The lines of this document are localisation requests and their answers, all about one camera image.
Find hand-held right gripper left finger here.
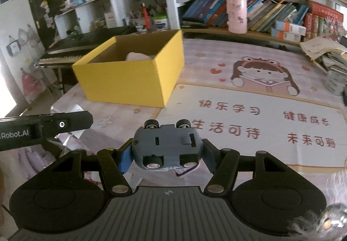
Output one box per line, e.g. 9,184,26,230
51,139,139,194

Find printed cream desk mat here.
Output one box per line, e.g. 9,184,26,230
155,82,347,177

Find red boxed book set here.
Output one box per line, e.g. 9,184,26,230
303,2,347,43

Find grey blue toy car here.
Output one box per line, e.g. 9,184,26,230
131,119,203,171

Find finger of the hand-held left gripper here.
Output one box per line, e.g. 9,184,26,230
37,110,94,139
40,137,72,161

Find pink cylinder pen holder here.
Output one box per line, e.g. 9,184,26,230
226,0,248,34

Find pink checkered desktop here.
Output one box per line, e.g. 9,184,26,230
50,38,347,190

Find cup of pens and tools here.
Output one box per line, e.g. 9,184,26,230
129,3,153,32

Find grey fluffy charm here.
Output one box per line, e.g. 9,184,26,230
288,202,347,241

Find yellow cardboard box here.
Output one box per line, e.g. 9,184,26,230
71,29,185,108

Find navy white hanging bag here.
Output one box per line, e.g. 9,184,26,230
5,28,22,57

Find red hanging bag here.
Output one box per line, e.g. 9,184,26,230
20,67,42,104

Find small white shelf box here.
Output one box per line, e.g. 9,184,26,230
103,11,118,29

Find white jar blue label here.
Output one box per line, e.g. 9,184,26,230
151,14,169,31

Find pile of papers and notebooks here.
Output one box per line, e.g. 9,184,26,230
299,37,347,106

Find black electric piano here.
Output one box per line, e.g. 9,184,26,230
37,26,136,87

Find pink pig plush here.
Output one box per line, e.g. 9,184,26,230
125,52,154,61

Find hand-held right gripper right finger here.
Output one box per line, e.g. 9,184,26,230
201,138,294,196

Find row of leaning books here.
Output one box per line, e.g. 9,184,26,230
181,0,310,33

